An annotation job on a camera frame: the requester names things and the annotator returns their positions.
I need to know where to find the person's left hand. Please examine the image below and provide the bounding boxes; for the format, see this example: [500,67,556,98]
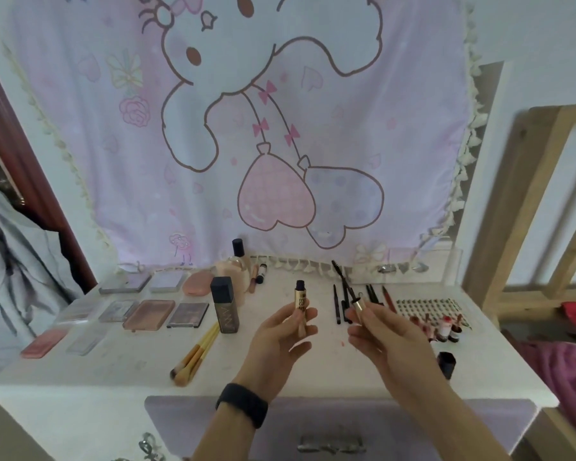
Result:
[232,302,319,404]

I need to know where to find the person's right hand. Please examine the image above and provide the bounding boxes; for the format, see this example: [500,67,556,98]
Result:
[345,302,454,414]

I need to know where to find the false eyelash tray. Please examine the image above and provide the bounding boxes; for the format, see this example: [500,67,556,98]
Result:
[394,298,471,330]

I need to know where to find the gold cap mascara wand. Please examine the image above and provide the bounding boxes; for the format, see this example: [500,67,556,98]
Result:
[331,259,368,327]

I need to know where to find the dark square foundation bottle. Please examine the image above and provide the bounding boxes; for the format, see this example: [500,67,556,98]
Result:
[210,276,241,335]

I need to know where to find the gold makeup pen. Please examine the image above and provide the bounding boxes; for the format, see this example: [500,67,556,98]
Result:
[294,279,309,339]

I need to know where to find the yellow handled makeup brushes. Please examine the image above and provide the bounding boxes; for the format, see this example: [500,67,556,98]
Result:
[174,326,220,388]

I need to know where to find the long black makeup pencil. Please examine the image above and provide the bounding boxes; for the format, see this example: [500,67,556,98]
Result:
[341,271,352,324]

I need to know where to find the peach pump bottle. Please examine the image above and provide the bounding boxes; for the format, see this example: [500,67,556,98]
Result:
[211,259,250,305]

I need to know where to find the pink rounded compact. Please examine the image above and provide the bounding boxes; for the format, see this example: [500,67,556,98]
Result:
[182,269,217,297]

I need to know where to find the purple drawer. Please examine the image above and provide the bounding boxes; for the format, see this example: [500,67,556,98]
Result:
[143,396,538,461]

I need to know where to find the small grey square palette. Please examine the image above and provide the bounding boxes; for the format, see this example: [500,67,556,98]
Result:
[147,271,188,293]

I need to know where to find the brown blush palette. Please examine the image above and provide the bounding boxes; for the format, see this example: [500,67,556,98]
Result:
[122,300,176,332]

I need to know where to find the silver square palette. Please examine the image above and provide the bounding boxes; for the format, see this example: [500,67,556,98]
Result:
[98,300,140,324]

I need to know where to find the clear square palette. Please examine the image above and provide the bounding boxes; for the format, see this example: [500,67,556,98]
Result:
[66,328,109,357]

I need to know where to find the pink blush compact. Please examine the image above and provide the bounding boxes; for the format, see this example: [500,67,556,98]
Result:
[20,328,69,359]

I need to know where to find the white dressing table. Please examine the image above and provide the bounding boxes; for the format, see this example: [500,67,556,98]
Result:
[0,0,560,461]

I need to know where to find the black smartwatch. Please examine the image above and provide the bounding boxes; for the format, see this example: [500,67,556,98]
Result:
[216,382,269,430]

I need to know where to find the purple bed sheet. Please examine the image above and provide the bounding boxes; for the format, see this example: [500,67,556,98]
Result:
[516,340,576,447]

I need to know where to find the pink cartoon cloth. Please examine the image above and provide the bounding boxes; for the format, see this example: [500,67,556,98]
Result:
[2,0,486,279]

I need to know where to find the white hanging garment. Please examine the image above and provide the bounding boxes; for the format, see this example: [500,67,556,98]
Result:
[0,175,85,380]

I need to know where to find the dark red wooden door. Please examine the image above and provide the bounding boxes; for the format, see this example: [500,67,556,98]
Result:
[0,42,99,296]

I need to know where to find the silver drawer handle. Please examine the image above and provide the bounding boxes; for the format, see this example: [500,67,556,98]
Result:
[296,434,367,455]

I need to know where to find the wooden bed frame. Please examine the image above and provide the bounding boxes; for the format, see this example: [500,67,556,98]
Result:
[462,104,576,461]

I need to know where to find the gold door handle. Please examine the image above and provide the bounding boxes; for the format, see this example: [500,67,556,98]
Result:
[0,138,25,207]

